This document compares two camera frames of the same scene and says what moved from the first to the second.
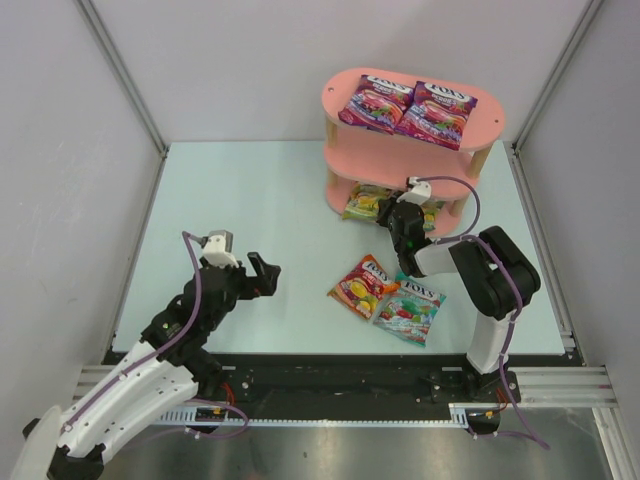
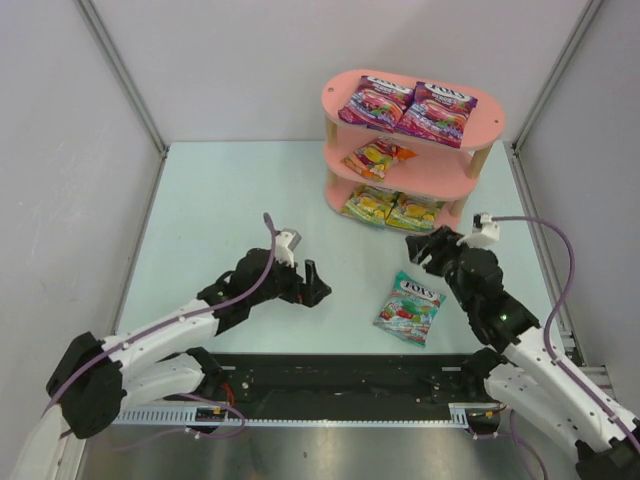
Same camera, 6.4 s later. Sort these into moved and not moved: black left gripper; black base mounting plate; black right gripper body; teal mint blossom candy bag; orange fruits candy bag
Moved: black right gripper body; orange fruits candy bag; black left gripper
Not moved: teal mint blossom candy bag; black base mounting plate
